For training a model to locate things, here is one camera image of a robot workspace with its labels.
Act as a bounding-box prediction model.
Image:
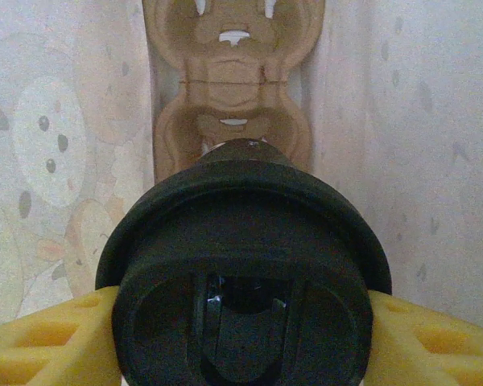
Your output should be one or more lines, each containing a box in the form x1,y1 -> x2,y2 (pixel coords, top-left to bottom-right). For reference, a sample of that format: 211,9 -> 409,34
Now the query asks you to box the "brown pulp cup carrier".
142,0 -> 327,186

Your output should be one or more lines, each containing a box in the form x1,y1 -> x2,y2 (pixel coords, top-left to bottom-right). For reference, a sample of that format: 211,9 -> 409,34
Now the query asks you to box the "white paper gift bag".
0,0 -> 483,386

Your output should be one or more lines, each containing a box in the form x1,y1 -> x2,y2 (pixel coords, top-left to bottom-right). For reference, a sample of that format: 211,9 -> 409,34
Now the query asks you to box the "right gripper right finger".
364,289 -> 483,386

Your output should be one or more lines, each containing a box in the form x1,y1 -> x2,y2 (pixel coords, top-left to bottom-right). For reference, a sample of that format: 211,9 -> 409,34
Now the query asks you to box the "black plastic cup lid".
95,158 -> 394,386

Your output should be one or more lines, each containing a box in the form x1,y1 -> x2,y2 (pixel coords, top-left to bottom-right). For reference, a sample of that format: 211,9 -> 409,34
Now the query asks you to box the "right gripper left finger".
0,285 -> 124,386

